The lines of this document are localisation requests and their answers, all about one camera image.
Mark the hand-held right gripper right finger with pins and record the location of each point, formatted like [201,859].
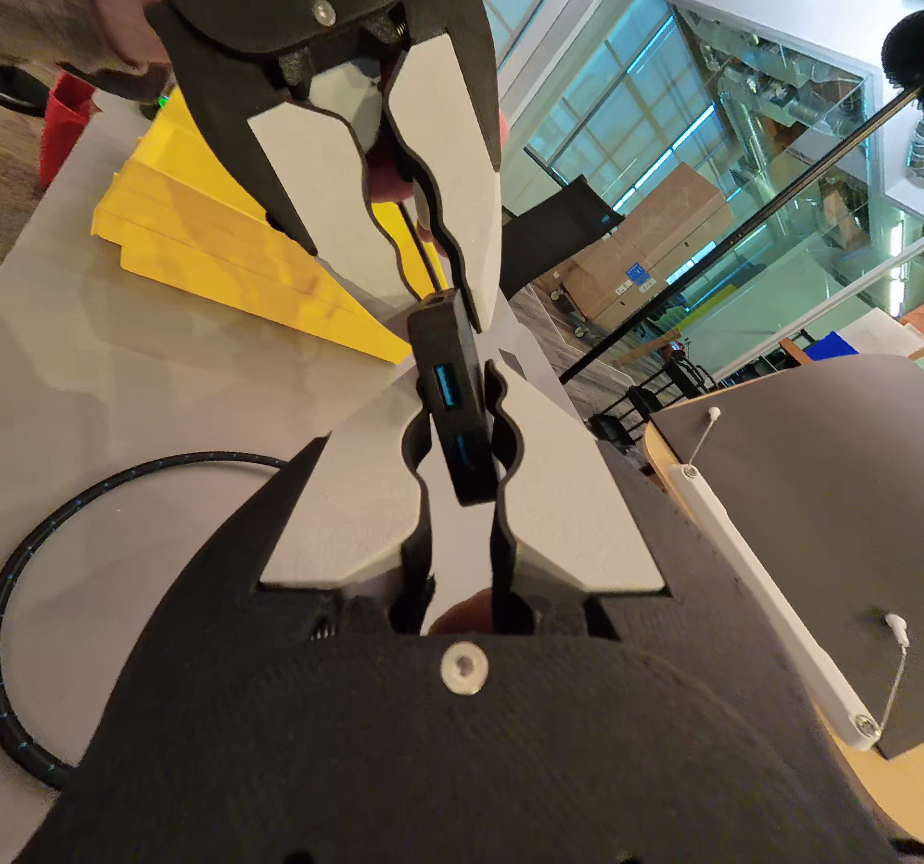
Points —
[578,518]

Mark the red floor bin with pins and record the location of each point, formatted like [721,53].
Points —
[65,128]

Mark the blue storage crate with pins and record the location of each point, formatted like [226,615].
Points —
[830,348]

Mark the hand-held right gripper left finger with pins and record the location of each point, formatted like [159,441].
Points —
[347,518]

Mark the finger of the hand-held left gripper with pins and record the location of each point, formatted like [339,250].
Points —
[325,179]
[455,157]

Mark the person's left hand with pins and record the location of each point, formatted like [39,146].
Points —
[387,179]

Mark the yellow plastic bin stack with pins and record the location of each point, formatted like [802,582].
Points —
[217,258]

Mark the person's left forearm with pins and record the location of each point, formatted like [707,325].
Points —
[72,13]

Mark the black tilted board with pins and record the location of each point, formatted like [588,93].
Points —
[823,489]

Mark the black office chair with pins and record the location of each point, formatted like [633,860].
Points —
[563,229]

